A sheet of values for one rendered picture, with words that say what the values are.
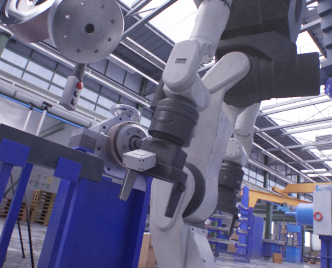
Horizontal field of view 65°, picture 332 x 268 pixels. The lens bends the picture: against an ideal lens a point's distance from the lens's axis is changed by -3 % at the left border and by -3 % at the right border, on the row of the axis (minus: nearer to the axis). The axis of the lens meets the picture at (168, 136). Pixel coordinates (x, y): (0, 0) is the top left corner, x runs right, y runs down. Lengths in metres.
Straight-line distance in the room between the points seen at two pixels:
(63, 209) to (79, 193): 0.28
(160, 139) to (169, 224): 0.21
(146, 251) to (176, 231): 3.34
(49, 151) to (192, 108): 1.16
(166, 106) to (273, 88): 0.33
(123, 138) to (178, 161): 1.48
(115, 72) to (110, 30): 9.69
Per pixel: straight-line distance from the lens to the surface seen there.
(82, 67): 1.19
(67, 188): 1.92
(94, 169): 1.68
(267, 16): 0.83
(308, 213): 4.95
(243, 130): 0.96
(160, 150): 0.50
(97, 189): 2.15
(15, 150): 1.51
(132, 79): 10.83
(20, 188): 1.92
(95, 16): 0.78
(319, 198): 4.79
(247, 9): 0.83
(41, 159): 1.56
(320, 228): 4.73
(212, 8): 0.64
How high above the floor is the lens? 0.50
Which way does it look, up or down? 20 degrees up
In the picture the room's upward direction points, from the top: 10 degrees clockwise
